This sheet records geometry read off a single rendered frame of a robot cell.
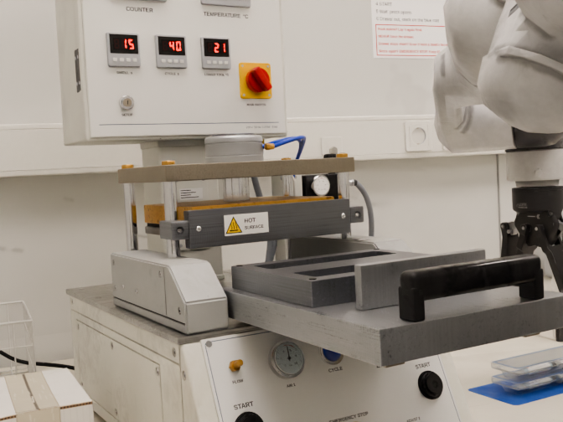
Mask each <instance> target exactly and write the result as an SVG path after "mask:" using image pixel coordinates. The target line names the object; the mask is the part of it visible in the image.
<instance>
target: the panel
mask: <svg viewBox="0 0 563 422"><path fill-rule="evenodd" d="M285 340H288V341H291V342H294V343H296V344H297V345H298V346H299V347H300V348H301V349H302V352H303V354H304V357H305V365H304V368H303V370H302V372H301V373H300V374H299V375H297V376H296V377H295V378H291V379H283V378H279V377H277V376H276V375H275V374H274V373H273V372H272V371H271V368H270V366H269V363H268V354H269V352H270V349H271V347H272V346H274V345H275V344H276V343H278V342H280V341H285ZM200 343H201V347H202V351H203V355H204V361H205V366H206V369H207V373H208V377H209V383H210V387H211V391H212V394H213V399H214V405H215V409H216V413H217V416H218V421H219V422H239V420H240V419H241V418H242V417H243V416H244V415H246V414H256V415H258V416H259V417H260V418H261V419H262V421H263V422H462V419H461V416H460V414H459V411H458V408H457V404H456V401H455V399H454V396H453V393H452V389H451V386H450V384H449V381H448V378H447V374H446V371H445V368H444V366H443V363H442V359H441V356H440V354H438V355H435V356H430V357H427V358H419V359H416V360H411V361H408V362H405V364H401V365H397V366H393V367H389V368H384V367H380V366H377V365H374V364H371V363H367V362H364V361H361V360H358V359H356V358H351V357H349V356H346V355H343V354H341V357H340V359H339V360H338V361H334V362H332V361H329V360H328V359H326V357H325V356H324V354H323V348H322V347H318V346H315V345H312V344H309V343H306V342H302V341H299V340H297V339H294V338H291V337H287V336H284V335H281V334H278V333H275V332H271V331H268V330H266V329H262V330H257V331H252V332H242V333H238V334H233V335H228V336H223V337H213V338H208V339H203V340H200ZM429 372H433V373H436V374H437V375H439V377H440V378H441V380H442V383H443V390H442V392H441V394H439V395H437V396H435V397H432V396H429V395H428V394H426V393H425V391H424V390H423V388H422V386H421V379H422V377H423V375H424V374H426V373H429Z"/></svg>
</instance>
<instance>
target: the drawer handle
mask: <svg viewBox="0 0 563 422"><path fill-rule="evenodd" d="M516 285H519V296H520V297H522V298H527V299H533V300H538V299H542V298H544V273H543V269H541V261H540V257H539V256H538V255H532V254H523V255H512V256H506V257H499V258H493V259H487V260H476V261H470V262H464V263H458V264H451V265H440V266H434V267H428V268H422V269H416V270H406V271H404V272H402V273H401V274H400V286H399V288H398V291H399V310H400V319H403V320H407V321H411V322H420V321H424V320H425V302H424V301H426V300H431V299H436V298H442V297H447V296H456V295H461V294H467V293H472V292H477V291H486V290H492V289H497V288H502V287H507V286H516Z"/></svg>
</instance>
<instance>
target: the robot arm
mask: <svg viewBox="0 0 563 422"><path fill-rule="evenodd" d="M443 11H444V21H445V30H446V37H447V47H446V48H445V49H443V50H442V51H441V52H440V53H439V54H437V56H436V57H435V58H434V75H433V87H432V92H433V97H434V102H435V108H436V112H435V120H434V127H435V129H436V134H437V137H438V140H439V141H440V143H441V144H442V145H443V146H445V147H446V148H447V149H448V150H449V151H450V152H451V153H464V152H486V151H496V150H505V152H506V172H507V181H510V182H515V183H516V187H519V188H512V204H513V211H515V212H516V218H515V220H514V221H511V222H503V223H501V224H500V228H501V232H502V237H503V238H502V249H501V257H506V256H512V255H523V254H533V253H534V251H535V250H536V248H537V247H541V249H542V251H543V252H544V253H545V254H546V256H547V259H548V261H549V264H550V268H551V270H552V273H553V276H554V278H555V282H556V284H557V287H558V290H559V292H561V293H563V218H562V215H561V213H562V210H563V186H553V185H559V181H560V179H563V0H446V2H445V4H444V6H443ZM518 232H519V233H518ZM561 237H562V240H561ZM553 244H554V245H553Z"/></svg>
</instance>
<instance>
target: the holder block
mask: <svg viewBox="0 0 563 422"><path fill-rule="evenodd" d="M423 255H429V254H422V253H413V252H405V251H397V250H382V249H373V250H360V251H353V252H345V253H338V254H331V255H318V256H310V257H303V258H296V259H289V260H275V261H268V262H261V263H254V264H247V265H233V266H231V276H232V288H233V289H236V290H240V291H246V292H250V293H253V294H257V295H261V296H267V297H270V298H274V299H277V300H281V301H287V302H291V303H294V304H298V305H301V306H308V307H311V308H315V307H320V306H331V305H336V304H341V303H347V302H352V301H356V295H355V278H354V265H358V264H365V263H372V262H378V261H385V260H398V259H404V258H410V257H417V256H423Z"/></svg>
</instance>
